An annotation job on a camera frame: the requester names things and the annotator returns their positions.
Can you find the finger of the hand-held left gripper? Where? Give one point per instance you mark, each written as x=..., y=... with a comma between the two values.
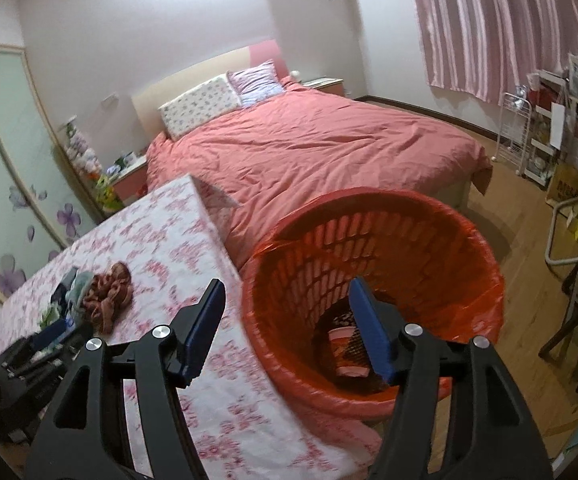
x=54, y=332
x=29, y=360

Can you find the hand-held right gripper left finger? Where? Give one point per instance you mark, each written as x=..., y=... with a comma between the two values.
x=201, y=335

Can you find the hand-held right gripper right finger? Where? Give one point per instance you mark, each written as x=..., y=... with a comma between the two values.
x=371, y=330

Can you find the white and green wrapper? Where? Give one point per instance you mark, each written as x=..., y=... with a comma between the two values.
x=49, y=317

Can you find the orange paper cup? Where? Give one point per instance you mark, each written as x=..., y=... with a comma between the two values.
x=340, y=352

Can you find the dark blue packet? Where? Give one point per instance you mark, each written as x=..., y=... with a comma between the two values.
x=63, y=292

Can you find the teal wrapper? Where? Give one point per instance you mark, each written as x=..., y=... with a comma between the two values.
x=80, y=290

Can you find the dark patterned scrunchie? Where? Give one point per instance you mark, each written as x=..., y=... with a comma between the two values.
x=109, y=295

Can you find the red plastic basket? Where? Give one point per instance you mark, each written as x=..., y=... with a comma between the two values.
x=329, y=240

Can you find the pink floral tablecloth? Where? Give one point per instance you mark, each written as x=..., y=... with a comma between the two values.
x=169, y=240

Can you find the pink nightstand with mug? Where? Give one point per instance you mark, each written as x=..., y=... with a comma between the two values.
x=131, y=185

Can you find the glass wardrobe with purple flowers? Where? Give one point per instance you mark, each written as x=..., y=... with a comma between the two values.
x=14, y=170

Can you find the hanging plush toys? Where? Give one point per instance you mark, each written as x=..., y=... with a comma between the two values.
x=86, y=160

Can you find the pink duvet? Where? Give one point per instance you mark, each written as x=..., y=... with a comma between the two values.
x=319, y=150

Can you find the white tubular stand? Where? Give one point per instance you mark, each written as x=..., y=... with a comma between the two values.
x=551, y=240

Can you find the white floral pillow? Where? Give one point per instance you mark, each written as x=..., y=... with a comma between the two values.
x=199, y=105

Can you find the brown paper bag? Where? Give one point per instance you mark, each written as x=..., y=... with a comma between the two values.
x=566, y=185

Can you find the cream and pink headboard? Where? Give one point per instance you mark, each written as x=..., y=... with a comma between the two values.
x=189, y=77

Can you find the pink striped pillow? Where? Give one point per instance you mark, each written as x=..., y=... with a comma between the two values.
x=256, y=82

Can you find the white trolley cart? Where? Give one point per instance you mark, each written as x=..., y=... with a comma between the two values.
x=549, y=135

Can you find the pink satin curtain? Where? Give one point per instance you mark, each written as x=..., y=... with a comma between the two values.
x=494, y=25

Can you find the white wall socket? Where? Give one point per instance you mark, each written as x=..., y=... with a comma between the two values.
x=110, y=100

